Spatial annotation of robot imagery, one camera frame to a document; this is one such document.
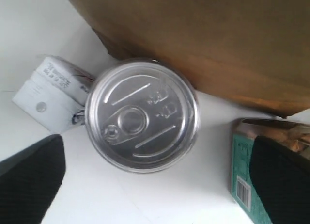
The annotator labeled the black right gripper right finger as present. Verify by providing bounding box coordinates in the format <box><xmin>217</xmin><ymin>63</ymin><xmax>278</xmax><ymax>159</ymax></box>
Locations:
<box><xmin>249</xmin><ymin>136</ymin><xmax>310</xmax><ymax>224</ymax></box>

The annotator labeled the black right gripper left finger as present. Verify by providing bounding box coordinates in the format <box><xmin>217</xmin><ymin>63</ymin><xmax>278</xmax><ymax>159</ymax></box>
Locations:
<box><xmin>0</xmin><ymin>134</ymin><xmax>66</xmax><ymax>224</ymax></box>

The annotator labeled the dark can with silver lid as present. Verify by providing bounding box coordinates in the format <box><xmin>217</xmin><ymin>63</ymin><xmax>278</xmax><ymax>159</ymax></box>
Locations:
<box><xmin>85</xmin><ymin>59</ymin><xmax>200</xmax><ymax>173</ymax></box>

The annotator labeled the brown paper bag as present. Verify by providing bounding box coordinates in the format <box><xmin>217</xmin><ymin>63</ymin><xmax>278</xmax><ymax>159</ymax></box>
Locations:
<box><xmin>69</xmin><ymin>0</ymin><xmax>310</xmax><ymax>117</ymax></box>

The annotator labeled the clear nut jar yellow lid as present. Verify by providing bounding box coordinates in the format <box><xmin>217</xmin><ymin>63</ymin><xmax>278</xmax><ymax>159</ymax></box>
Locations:
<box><xmin>231</xmin><ymin>118</ymin><xmax>310</xmax><ymax>224</ymax></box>

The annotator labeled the small white blue milk carton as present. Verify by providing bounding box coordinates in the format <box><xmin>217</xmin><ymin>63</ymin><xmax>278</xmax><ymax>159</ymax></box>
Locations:
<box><xmin>12</xmin><ymin>56</ymin><xmax>94</xmax><ymax>134</ymax></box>

